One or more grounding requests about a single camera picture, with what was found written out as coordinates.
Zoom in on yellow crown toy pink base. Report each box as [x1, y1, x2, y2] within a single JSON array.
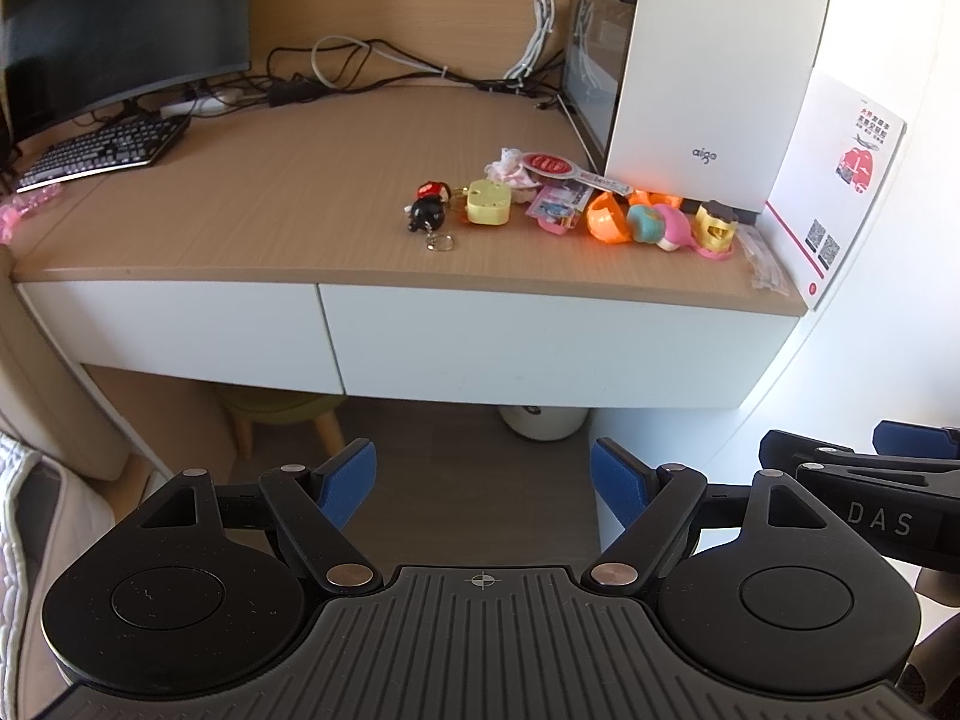
[[692, 200, 739, 260]]

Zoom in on pink teal capsule toy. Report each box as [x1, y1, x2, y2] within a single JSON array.
[[626, 205, 693, 252]]

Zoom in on orange pumpkin shell half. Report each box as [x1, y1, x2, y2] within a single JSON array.
[[586, 192, 633, 244]]

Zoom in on pink toy blister card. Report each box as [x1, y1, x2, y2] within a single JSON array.
[[526, 181, 594, 236]]

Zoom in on yellow plastic case toy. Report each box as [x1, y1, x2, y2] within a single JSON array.
[[452, 179, 512, 227]]

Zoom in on pink white plush toy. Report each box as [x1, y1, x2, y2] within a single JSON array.
[[485, 148, 540, 190]]

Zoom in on Mickey Mouse keychain figure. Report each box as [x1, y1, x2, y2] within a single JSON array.
[[405, 181, 454, 254]]

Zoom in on clear plastic bag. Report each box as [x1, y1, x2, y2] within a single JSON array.
[[737, 226, 789, 298]]

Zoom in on green stool wooden legs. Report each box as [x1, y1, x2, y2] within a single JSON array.
[[213, 383, 347, 460]]

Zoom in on white QR code placard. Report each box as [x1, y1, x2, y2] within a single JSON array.
[[758, 93, 905, 309]]

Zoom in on left white drawer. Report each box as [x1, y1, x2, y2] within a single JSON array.
[[20, 281, 343, 394]]

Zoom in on white drawer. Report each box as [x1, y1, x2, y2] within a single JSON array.
[[20, 281, 343, 394], [319, 284, 796, 408]]

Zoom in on white waste bin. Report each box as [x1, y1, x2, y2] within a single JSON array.
[[498, 406, 590, 442]]

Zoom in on right white drawer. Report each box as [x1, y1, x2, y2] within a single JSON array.
[[319, 284, 796, 408]]

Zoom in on pink plastic toy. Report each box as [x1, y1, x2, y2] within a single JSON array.
[[0, 184, 62, 245]]

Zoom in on white aigo computer case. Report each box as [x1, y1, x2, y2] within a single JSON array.
[[562, 0, 830, 223]]

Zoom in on black keyboard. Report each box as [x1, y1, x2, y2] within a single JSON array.
[[16, 115, 190, 193]]

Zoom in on curved computer monitor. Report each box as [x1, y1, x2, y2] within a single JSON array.
[[2, 0, 251, 143]]

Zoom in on black cable bundle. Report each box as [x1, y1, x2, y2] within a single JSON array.
[[73, 32, 568, 122]]

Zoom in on white plug cable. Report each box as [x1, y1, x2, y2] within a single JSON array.
[[490, 0, 557, 85]]

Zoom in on grey coiled cable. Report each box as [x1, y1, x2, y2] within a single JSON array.
[[310, 32, 452, 91]]

